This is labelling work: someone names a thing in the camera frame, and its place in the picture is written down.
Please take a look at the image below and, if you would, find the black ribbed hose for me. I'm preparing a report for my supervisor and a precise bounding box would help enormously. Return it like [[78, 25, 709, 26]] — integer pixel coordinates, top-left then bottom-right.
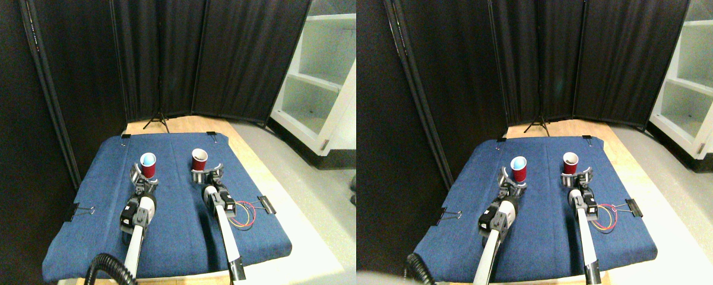
[[85, 254, 138, 285], [405, 253, 437, 285]]

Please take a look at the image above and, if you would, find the black curtain stand foot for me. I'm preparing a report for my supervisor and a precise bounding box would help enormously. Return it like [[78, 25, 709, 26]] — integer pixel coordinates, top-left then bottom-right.
[[143, 113, 170, 135], [524, 115, 551, 137]]

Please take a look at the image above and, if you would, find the red wire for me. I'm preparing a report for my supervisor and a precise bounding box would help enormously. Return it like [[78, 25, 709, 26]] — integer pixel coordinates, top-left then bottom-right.
[[594, 204, 619, 233], [233, 201, 261, 230]]

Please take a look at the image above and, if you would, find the dark blue cloth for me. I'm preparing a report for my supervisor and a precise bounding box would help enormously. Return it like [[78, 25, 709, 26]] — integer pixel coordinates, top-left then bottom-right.
[[42, 132, 293, 283], [406, 135, 658, 283]]

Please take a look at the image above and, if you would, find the yellow wire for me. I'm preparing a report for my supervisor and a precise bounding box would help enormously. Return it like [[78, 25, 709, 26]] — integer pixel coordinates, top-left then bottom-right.
[[594, 208, 614, 230], [235, 205, 255, 227]]

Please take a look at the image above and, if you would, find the white shelf unit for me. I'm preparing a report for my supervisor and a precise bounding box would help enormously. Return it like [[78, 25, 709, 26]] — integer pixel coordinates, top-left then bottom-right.
[[269, 15, 356, 158], [649, 21, 713, 161]]

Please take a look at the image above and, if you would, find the black curtain stand pole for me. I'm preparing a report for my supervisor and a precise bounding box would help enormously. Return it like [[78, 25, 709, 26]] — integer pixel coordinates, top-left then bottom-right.
[[385, 0, 455, 192], [22, 0, 83, 192]]

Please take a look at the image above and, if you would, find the red cup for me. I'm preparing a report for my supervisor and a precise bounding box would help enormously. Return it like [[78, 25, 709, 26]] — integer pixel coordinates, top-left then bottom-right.
[[510, 156, 528, 185], [191, 148, 209, 173], [140, 153, 157, 179], [562, 152, 579, 176]]

